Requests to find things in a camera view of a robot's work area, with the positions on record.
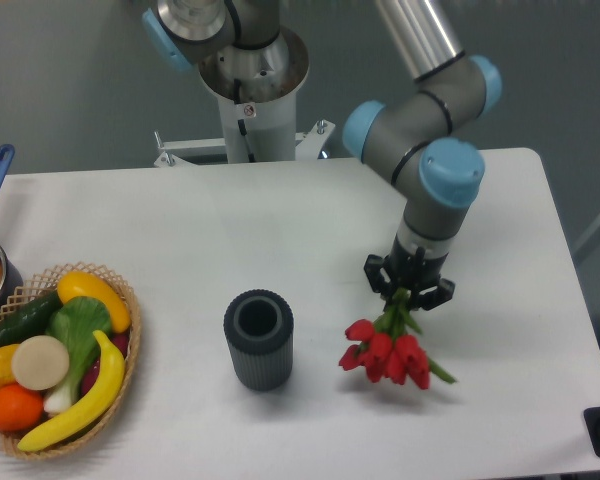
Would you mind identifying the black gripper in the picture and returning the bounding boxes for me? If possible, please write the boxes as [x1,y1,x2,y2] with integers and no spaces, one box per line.
[363,238,456,311]

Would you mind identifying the red tulip bouquet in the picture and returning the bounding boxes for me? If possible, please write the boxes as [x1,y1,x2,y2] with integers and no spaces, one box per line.
[339,288,457,390]

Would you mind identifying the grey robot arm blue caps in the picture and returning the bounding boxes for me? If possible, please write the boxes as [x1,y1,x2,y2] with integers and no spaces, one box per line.
[142,1,502,310]

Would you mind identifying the dark grey ribbed vase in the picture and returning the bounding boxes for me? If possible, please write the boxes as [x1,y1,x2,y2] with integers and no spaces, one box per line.
[223,289,294,391]

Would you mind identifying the red vegetable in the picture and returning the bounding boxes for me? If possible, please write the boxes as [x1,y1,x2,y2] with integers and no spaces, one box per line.
[80,333,129,397]

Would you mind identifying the yellow banana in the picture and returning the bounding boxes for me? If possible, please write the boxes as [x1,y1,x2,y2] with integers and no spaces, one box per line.
[17,330,125,452]

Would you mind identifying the green bok choy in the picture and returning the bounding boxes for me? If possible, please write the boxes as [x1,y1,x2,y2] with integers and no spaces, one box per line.
[44,296,112,416]

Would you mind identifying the yellow squash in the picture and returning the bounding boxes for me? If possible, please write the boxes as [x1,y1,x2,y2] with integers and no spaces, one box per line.
[56,271,131,334]

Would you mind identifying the woven wicker basket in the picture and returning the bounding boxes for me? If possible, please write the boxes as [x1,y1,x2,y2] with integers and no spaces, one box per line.
[0,262,142,461]

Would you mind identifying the dark green cucumber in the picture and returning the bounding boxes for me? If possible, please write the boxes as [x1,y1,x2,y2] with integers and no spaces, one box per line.
[0,290,62,347]

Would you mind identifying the orange fruit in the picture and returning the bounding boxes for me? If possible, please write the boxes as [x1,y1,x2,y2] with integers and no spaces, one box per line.
[0,383,43,432]

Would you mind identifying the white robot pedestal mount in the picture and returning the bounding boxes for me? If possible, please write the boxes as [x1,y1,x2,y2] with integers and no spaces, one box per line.
[153,87,336,168]

